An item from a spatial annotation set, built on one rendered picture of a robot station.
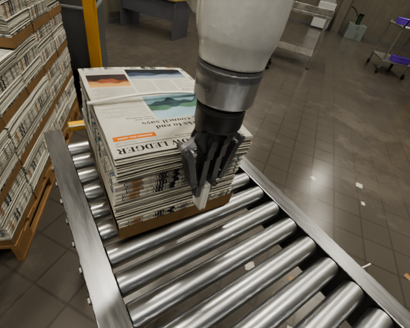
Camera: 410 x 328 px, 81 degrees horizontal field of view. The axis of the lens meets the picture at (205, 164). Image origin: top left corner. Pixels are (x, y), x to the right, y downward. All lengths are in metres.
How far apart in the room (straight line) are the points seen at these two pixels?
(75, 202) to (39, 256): 0.93
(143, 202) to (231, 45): 0.34
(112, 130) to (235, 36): 0.27
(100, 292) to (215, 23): 0.47
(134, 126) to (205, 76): 0.20
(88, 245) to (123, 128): 0.26
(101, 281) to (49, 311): 0.90
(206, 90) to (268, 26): 0.10
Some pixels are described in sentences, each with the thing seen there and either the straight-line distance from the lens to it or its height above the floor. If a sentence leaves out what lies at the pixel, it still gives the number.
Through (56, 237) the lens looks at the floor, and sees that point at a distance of 1.61.
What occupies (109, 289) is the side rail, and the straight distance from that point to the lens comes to 0.53.
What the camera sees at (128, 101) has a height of 1.03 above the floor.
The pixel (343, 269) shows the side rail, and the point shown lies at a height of 0.80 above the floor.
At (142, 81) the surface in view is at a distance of 0.66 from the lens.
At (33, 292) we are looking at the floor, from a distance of 1.49.
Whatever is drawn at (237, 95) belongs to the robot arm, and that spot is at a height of 1.16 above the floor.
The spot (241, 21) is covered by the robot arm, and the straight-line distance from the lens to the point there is 0.29.
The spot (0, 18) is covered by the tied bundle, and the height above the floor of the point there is 0.95.
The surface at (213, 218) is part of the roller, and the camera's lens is 0.64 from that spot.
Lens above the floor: 1.29
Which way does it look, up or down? 40 degrees down
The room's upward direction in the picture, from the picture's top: 13 degrees clockwise
